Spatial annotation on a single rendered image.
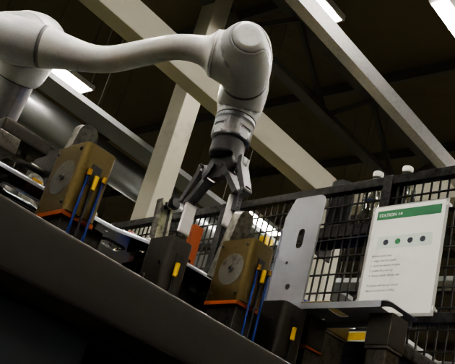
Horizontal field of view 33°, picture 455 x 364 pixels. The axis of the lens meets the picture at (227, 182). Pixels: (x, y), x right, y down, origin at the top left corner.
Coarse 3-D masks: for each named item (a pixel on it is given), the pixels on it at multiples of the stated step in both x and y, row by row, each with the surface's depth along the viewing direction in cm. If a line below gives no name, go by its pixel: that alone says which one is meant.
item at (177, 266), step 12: (156, 240) 131; (168, 240) 128; (180, 240) 129; (156, 252) 129; (168, 252) 127; (180, 252) 128; (144, 264) 130; (156, 264) 128; (168, 264) 126; (180, 264) 127; (144, 276) 128; (156, 276) 126; (168, 276) 126; (180, 276) 128; (168, 288) 125
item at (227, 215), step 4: (232, 196) 158; (228, 200) 157; (232, 200) 158; (228, 204) 157; (228, 208) 157; (228, 212) 156; (232, 212) 157; (224, 216) 156; (228, 216) 156; (224, 220) 155; (228, 220) 156; (224, 224) 155; (228, 224) 156
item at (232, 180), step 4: (220, 160) 165; (220, 164) 165; (224, 164) 164; (220, 168) 164; (224, 168) 163; (224, 172) 163; (228, 172) 162; (228, 176) 162; (232, 176) 162; (236, 176) 164; (228, 180) 161; (232, 180) 160; (236, 180) 162; (232, 184) 160; (236, 184) 160; (232, 188) 159; (236, 188) 158; (236, 192) 157
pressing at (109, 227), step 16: (0, 176) 127; (16, 176) 125; (32, 192) 130; (32, 208) 138; (96, 224) 136; (112, 240) 142; (128, 240) 139; (144, 240) 135; (112, 256) 150; (128, 256) 148; (144, 256) 145; (192, 272) 146; (192, 288) 155; (208, 288) 153
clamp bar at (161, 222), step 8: (160, 200) 174; (176, 200) 173; (160, 208) 173; (168, 208) 174; (176, 208) 173; (160, 216) 172; (168, 216) 174; (152, 224) 172; (160, 224) 173; (168, 224) 173; (152, 232) 170; (160, 232) 172; (168, 232) 172
